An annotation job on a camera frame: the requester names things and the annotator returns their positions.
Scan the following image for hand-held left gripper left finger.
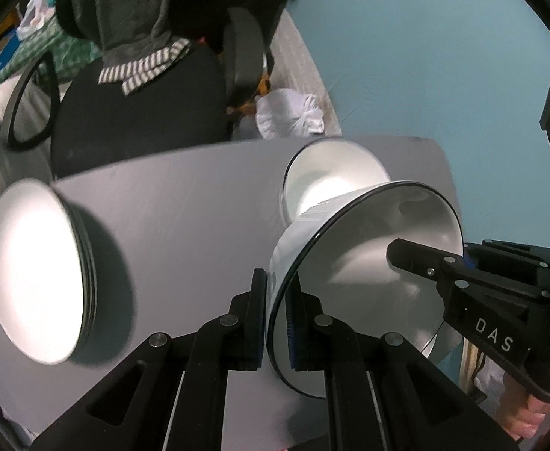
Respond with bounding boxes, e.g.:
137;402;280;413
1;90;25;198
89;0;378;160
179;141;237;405
31;268;269;451

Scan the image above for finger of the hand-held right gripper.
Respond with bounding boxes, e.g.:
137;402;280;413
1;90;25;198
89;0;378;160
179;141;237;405
385;238;473;292
463;239;550;285

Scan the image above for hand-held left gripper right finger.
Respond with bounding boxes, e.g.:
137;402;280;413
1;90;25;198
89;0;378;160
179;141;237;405
288;275;529;451

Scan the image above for white bowl black rim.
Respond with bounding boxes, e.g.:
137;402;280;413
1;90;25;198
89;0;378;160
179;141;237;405
281;138;392;226
266;181;464;398

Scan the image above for white plate black rim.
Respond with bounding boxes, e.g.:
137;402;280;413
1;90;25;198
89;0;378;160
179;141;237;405
68;207;95;353
71;211;99;346
0;181;92;365

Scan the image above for person's right hand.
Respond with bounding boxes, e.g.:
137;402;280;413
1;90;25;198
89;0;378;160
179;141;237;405
503;373;550;440

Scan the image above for white plastic bag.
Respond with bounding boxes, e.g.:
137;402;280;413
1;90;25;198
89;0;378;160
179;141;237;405
17;0;53;41
255;87;326;141

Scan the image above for black office chair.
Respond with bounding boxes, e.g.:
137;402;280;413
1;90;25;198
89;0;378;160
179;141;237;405
5;7;266;179

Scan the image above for green checkered blanket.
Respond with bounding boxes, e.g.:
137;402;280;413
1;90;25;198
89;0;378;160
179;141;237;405
0;23;103;100

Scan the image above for grey hoodie striped cuffs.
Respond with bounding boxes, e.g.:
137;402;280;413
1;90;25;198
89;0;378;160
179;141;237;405
54;0;193;97

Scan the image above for blue flat box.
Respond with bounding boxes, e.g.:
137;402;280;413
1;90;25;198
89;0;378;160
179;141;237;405
0;38;22;80

